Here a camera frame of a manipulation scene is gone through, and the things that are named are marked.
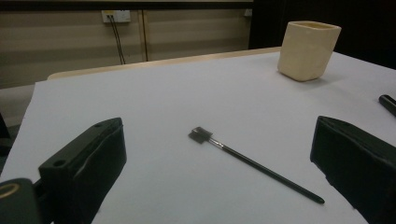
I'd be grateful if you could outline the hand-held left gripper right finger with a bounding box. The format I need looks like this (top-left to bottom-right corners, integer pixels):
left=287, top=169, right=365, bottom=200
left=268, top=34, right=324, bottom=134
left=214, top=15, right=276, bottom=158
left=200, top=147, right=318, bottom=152
left=309, top=115, right=396, bottom=224

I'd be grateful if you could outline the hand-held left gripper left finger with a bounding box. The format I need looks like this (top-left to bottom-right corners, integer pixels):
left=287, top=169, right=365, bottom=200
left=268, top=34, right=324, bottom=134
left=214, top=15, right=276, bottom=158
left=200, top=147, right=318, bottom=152
left=37, top=117, right=128, bottom=224

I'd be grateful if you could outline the black makeup brush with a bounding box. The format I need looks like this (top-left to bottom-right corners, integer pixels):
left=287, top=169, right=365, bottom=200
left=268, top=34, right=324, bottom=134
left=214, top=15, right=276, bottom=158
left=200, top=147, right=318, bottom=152
left=188, top=126, right=326, bottom=205

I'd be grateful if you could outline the cream ceramic square cup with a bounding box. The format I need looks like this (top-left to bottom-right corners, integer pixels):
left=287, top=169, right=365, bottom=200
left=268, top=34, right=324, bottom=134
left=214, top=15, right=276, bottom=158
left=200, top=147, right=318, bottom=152
left=276, top=21, right=343, bottom=82

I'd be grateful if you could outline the black pen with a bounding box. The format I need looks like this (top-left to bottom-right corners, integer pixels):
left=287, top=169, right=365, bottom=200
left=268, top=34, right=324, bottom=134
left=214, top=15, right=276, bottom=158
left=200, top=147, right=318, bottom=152
left=378, top=94, right=396, bottom=118

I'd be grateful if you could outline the white table sheet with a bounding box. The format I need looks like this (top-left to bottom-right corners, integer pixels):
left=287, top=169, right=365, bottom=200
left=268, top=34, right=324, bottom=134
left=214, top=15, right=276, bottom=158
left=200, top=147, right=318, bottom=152
left=0, top=50, right=396, bottom=224

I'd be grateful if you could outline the black cable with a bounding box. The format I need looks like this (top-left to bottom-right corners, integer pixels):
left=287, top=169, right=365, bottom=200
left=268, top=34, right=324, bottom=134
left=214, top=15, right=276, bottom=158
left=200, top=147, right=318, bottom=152
left=106, top=14, right=124, bottom=65
left=109, top=14, right=126, bottom=65

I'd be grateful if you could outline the vertical wall trim strip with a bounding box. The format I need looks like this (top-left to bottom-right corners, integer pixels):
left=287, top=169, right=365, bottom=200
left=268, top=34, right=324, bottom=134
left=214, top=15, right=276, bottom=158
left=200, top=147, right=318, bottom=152
left=138, top=8, right=150, bottom=63

